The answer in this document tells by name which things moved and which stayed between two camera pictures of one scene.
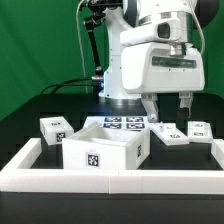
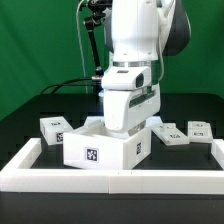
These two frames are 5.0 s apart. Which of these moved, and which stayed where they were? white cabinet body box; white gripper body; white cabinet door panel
Moved: white gripper body
Stayed: white cabinet body box; white cabinet door panel
